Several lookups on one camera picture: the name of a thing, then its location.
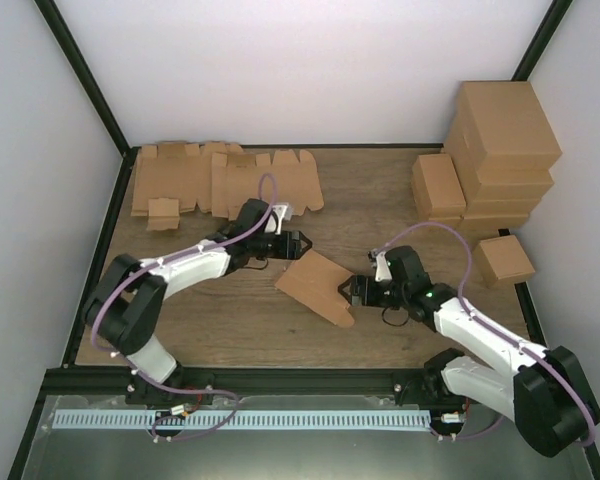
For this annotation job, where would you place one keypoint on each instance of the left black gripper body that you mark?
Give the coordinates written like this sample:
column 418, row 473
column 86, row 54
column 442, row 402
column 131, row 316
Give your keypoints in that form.
column 289, row 249

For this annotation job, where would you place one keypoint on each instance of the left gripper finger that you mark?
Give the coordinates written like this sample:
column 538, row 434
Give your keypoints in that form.
column 300, row 250
column 304, row 240

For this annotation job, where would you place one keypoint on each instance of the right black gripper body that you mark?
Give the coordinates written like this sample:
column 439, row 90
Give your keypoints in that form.
column 394, row 299

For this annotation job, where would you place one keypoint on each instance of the cardboard box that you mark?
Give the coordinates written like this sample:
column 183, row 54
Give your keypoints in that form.
column 313, row 281

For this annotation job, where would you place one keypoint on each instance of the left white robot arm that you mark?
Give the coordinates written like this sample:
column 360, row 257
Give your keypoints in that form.
column 125, row 305

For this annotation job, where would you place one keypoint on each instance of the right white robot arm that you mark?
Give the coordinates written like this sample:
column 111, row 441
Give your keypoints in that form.
column 543, row 391

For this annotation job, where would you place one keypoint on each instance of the small folded box left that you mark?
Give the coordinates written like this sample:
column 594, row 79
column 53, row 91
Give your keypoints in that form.
column 436, row 187

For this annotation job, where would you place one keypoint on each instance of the lone small folded box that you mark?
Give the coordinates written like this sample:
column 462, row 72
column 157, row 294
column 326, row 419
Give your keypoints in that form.
column 502, row 261

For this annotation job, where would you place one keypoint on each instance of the large top folded box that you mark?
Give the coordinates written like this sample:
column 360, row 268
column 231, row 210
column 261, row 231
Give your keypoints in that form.
column 504, row 126

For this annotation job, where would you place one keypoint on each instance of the flat cardboard blank middle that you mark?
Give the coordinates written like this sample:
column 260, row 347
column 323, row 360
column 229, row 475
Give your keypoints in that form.
column 284, row 176

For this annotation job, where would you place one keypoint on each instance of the flat cardboard blank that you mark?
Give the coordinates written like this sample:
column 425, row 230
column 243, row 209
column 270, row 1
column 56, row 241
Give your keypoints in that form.
column 173, row 178
column 284, row 176

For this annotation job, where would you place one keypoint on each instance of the flat cardboard blank left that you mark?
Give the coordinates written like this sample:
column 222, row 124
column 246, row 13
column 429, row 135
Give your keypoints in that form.
column 173, row 178

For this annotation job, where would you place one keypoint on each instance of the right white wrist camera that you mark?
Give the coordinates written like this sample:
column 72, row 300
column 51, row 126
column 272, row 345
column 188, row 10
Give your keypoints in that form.
column 380, row 265

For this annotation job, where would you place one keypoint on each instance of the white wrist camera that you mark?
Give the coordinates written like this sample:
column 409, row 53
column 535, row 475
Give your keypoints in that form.
column 380, row 265
column 280, row 213

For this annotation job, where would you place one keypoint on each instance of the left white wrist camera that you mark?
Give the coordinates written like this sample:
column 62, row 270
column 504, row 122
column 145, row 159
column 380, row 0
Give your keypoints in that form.
column 280, row 213

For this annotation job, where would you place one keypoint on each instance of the light blue slotted rail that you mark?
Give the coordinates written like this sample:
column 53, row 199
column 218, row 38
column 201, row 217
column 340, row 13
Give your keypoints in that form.
column 384, row 420

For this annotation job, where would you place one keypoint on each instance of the black aluminium frame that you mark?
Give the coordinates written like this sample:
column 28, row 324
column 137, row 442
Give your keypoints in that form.
column 72, row 379

